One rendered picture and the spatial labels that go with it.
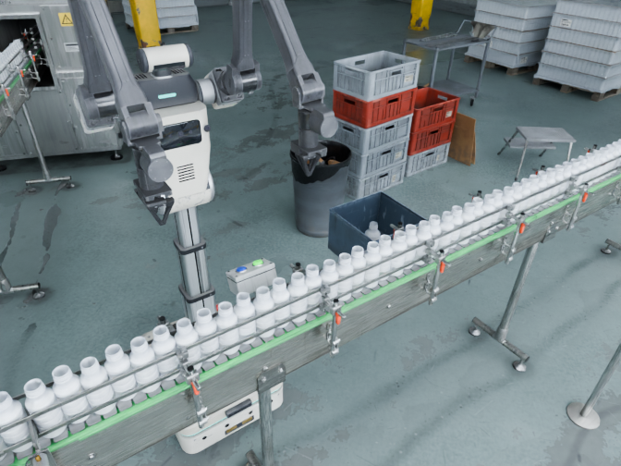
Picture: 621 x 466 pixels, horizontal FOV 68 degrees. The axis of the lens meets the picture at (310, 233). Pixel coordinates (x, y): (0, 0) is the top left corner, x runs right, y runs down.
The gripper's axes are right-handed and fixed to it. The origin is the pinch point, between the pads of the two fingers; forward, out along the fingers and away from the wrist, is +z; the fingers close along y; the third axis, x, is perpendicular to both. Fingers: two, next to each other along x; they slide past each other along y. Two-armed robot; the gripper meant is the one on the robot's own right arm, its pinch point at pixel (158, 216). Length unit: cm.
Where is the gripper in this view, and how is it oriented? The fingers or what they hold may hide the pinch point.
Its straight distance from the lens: 123.9
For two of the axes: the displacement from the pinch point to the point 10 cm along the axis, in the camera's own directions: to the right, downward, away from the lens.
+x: 8.3, -3.0, 4.8
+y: 5.6, 4.8, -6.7
